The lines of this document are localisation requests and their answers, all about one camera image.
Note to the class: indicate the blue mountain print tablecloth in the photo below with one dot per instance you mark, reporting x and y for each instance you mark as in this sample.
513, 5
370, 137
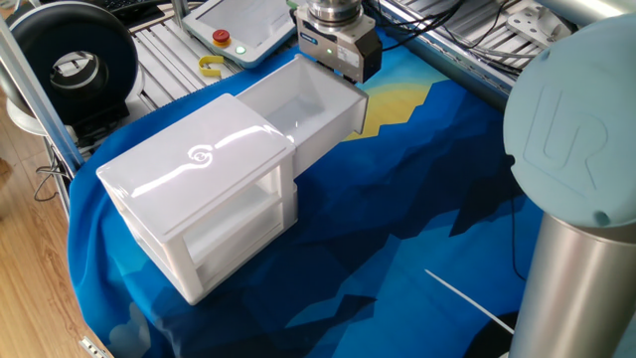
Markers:
397, 209

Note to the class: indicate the silver metal bracket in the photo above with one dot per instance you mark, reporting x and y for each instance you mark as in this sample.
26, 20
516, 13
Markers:
92, 348

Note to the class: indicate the black round spool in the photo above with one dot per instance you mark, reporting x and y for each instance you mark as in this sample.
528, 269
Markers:
35, 40

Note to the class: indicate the white plastic zip tie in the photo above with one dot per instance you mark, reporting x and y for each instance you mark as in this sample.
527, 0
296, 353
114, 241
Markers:
472, 302

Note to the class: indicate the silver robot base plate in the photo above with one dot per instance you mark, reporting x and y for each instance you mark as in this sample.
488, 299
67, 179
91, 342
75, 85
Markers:
534, 25

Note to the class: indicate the white round stand base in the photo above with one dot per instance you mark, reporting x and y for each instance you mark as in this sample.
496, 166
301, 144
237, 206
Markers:
25, 122

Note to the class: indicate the aluminium frame post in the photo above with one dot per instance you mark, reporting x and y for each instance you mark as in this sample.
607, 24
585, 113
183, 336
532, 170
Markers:
40, 94

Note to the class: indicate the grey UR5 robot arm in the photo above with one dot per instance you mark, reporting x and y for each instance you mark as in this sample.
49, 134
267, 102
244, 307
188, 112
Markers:
571, 139

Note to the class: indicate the black keyboard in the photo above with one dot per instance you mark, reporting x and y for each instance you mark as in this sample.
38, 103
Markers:
129, 6

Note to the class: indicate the long aluminium table beam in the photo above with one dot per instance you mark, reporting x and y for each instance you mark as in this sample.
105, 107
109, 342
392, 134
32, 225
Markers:
472, 82

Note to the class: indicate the white plastic drawer cabinet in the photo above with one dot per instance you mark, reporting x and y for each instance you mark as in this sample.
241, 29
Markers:
189, 164

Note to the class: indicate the white teach pendant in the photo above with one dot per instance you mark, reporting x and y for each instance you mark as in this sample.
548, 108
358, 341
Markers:
248, 25

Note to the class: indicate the white pull-out drawer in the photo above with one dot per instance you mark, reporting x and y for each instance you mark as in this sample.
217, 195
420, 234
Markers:
333, 129

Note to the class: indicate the grey Schunk gripper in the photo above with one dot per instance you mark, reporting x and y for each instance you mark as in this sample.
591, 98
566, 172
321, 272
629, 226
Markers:
338, 45

